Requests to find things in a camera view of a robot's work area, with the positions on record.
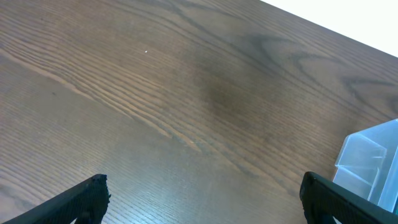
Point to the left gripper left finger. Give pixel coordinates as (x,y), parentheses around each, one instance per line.
(87,202)

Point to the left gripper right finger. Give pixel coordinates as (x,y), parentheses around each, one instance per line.
(326,202)

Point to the clear plastic storage container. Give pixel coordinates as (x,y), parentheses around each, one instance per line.
(367,165)

